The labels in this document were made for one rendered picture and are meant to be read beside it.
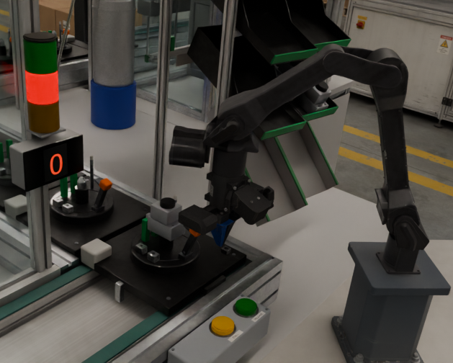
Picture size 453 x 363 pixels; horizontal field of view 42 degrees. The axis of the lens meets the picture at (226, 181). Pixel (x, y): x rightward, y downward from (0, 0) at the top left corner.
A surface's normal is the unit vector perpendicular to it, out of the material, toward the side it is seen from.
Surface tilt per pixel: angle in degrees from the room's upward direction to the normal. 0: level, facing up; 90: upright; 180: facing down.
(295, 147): 45
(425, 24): 90
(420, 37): 90
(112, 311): 0
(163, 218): 90
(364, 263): 0
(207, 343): 0
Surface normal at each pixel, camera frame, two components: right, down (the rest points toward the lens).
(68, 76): 0.79, 0.34
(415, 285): 0.09, -0.89
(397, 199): -0.16, -0.05
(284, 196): 0.54, -0.35
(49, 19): -0.63, 0.30
